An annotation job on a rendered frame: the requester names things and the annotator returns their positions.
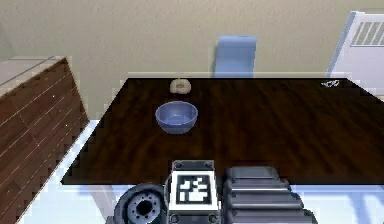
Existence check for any blue chair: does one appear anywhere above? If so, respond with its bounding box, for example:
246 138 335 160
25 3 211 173
213 35 258 79

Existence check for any blue bowl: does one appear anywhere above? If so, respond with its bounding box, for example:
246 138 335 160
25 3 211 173
154 100 199 135

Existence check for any beige ring-shaped object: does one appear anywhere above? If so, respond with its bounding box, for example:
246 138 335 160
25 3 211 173
169 78 192 95

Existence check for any brown wooden cabinet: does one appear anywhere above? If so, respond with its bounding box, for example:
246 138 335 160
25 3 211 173
0 55 90 224

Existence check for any dark wooden table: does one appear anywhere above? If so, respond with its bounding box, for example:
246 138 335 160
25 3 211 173
60 77 384 186

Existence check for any small white object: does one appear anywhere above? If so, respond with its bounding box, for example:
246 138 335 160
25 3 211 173
320 79 341 88

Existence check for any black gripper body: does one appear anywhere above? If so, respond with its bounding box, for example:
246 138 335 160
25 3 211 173
105 182 168 224

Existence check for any white slatted door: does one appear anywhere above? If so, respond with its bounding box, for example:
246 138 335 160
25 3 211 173
325 10 384 98

